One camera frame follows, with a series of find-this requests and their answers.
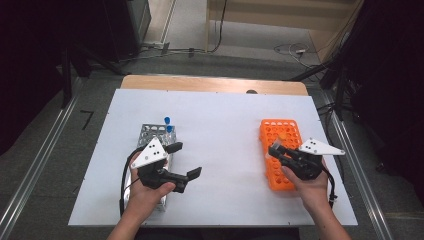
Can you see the person's left hand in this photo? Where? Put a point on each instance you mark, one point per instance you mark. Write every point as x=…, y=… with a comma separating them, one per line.
x=146, y=200

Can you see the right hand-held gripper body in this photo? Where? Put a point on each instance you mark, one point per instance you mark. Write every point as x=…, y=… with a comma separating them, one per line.
x=316, y=148

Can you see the wooden table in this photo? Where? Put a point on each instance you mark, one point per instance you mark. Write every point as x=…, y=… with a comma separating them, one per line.
x=213, y=83

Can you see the white board sheet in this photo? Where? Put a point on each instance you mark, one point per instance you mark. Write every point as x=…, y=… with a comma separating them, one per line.
x=216, y=116

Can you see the black cabinet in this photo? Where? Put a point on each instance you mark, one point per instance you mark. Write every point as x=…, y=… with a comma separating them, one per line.
x=126, y=30

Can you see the black upright stand leg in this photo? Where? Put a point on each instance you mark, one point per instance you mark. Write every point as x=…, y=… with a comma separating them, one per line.
x=340, y=96

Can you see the blue capped clear tube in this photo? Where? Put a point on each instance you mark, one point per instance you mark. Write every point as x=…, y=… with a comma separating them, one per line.
x=169, y=128
x=167, y=119

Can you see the dark curtain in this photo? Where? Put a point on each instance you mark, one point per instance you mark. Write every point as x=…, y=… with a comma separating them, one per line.
x=30, y=66
x=390, y=83

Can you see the metal floor rail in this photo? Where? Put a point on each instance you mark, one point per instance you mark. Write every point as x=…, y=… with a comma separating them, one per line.
x=346, y=133
x=43, y=143

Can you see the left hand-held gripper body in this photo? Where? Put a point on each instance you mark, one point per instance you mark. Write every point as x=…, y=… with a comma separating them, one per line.
x=151, y=154

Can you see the silver metal tube rack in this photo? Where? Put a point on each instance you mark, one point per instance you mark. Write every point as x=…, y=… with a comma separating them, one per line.
x=151, y=131

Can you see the orange plastic tube rack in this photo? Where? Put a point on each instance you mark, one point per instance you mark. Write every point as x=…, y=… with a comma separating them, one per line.
x=275, y=128

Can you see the black slanted stand leg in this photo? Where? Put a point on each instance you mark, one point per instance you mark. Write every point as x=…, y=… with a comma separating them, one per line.
x=100, y=63
x=313, y=70

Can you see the person's right hand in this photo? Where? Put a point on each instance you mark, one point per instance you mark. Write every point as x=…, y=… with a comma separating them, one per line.
x=311, y=193

